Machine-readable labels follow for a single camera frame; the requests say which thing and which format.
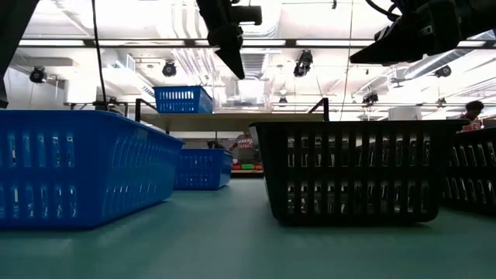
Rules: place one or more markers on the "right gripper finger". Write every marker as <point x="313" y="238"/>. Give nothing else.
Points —
<point x="395" y="46"/>

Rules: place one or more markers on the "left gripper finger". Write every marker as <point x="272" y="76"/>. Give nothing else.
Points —
<point x="234" y="60"/>

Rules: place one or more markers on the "clear plastic storage bin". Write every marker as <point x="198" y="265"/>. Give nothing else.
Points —
<point x="240" y="105"/>

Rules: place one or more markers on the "blue slotted plastic basket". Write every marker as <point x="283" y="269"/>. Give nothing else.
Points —
<point x="205" y="170"/>
<point x="182" y="106"/>
<point x="97" y="174"/>

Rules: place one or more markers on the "black slotted plastic basket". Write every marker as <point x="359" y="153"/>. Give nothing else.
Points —
<point x="476" y="172"/>
<point x="348" y="173"/>

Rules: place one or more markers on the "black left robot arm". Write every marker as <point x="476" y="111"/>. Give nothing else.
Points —
<point x="11" y="31"/>

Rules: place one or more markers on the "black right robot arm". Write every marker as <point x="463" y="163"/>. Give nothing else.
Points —
<point x="480" y="15"/>

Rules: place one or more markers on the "wooden shelf with black legs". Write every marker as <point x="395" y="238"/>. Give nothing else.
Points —
<point x="232" y="122"/>

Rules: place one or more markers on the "ceiling air vent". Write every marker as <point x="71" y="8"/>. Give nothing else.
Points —
<point x="253" y="66"/>

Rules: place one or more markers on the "black ceiling-mounted device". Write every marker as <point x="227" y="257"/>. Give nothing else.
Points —
<point x="37" y="74"/>
<point x="370" y="97"/>
<point x="169" y="69"/>
<point x="443" y="71"/>
<point x="303" y="64"/>

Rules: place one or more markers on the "white cylindrical container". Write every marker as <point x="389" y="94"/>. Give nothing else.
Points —
<point x="405" y="114"/>

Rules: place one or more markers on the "red and green striped object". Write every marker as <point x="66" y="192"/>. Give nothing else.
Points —
<point x="248" y="167"/>

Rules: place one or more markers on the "green table mat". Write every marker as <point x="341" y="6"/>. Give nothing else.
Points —
<point x="232" y="248"/>

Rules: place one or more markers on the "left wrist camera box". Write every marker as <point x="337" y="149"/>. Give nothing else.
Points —
<point x="250" y="15"/>

